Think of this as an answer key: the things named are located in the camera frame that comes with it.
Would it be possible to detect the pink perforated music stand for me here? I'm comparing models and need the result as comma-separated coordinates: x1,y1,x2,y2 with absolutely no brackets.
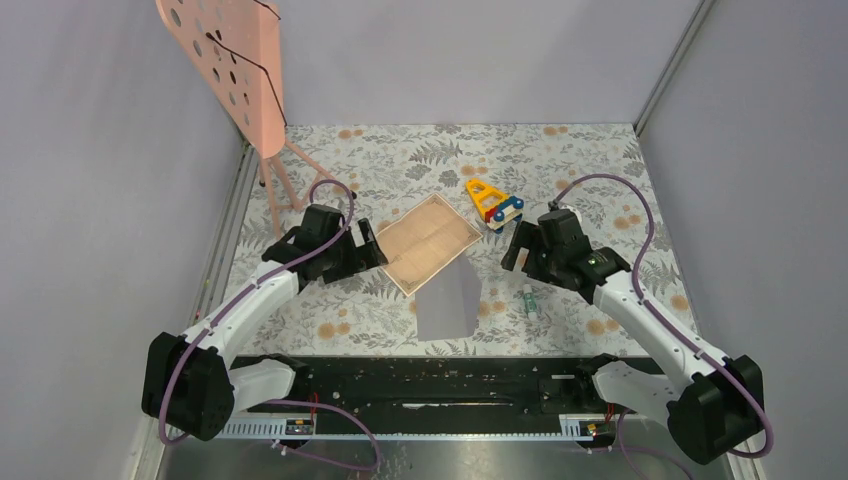
155,0,333,238

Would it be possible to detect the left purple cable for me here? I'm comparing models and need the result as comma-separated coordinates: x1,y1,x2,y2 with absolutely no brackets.
156,178,383,473

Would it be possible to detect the purple cable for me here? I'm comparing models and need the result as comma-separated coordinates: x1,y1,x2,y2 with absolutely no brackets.
551,173,775,480
156,178,383,473

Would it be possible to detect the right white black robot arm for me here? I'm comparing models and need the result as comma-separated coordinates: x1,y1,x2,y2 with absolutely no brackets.
501,209,769,465

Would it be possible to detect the floral patterned table mat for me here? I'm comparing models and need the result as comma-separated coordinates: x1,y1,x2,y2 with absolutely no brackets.
244,124,694,357

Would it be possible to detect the beige lined letter paper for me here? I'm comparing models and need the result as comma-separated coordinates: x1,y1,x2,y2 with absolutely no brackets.
377,193,482,297

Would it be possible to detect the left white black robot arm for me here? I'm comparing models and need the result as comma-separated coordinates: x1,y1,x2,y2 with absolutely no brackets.
141,205,387,441

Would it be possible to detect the grey lavender envelope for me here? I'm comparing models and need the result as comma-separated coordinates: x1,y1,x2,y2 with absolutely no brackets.
415,254,482,341

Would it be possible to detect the black cord on stand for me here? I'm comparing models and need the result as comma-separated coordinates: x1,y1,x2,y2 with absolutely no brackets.
205,0,289,129

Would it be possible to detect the yellow blue toy car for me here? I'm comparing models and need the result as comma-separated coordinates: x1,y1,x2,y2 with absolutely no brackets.
465,178,525,233

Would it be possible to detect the white slotted cable duct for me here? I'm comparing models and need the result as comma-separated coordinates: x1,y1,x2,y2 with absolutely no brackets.
215,413,616,442

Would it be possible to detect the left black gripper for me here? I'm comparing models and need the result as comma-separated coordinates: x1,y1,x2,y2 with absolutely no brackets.
322,219,387,284

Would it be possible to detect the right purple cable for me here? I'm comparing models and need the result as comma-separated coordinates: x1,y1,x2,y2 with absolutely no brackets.
551,173,775,480

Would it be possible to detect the green white glue stick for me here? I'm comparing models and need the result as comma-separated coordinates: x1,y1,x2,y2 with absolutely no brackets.
522,284,538,321

